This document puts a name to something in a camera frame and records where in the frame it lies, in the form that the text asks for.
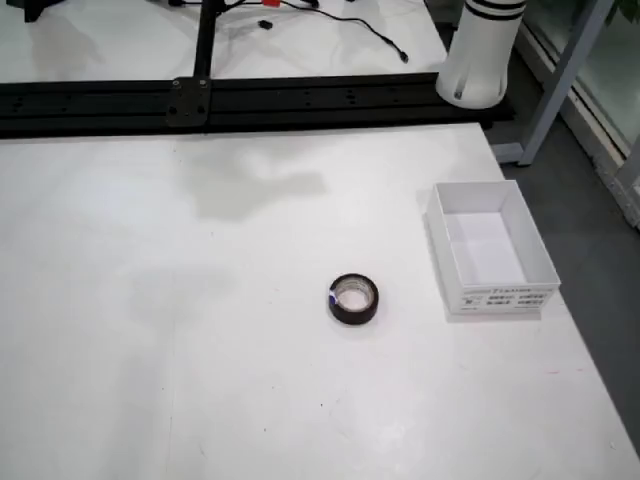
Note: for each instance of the black tape roll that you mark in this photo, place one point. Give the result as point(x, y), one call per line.
point(350, 318)

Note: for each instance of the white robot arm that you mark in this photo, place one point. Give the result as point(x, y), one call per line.
point(475, 60)

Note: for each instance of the white cardboard bin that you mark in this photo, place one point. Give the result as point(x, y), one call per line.
point(505, 300)

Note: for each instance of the small black connector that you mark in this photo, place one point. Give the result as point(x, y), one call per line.
point(265, 23)

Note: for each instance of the black stand foot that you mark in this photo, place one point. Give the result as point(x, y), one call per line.
point(37, 10)

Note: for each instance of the green plant leaves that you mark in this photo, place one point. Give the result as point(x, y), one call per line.
point(622, 10)

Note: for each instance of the black aluminium rail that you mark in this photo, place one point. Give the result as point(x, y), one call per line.
point(325, 105)

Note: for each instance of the black bracket plate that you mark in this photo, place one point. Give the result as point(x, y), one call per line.
point(187, 107)

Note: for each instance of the black upright post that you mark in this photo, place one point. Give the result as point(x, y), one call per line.
point(205, 45)

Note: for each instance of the grey metal frame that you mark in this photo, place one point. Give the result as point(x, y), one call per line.
point(560, 90)

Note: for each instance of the aluminium glass partition frame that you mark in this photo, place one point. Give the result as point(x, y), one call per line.
point(600, 127)

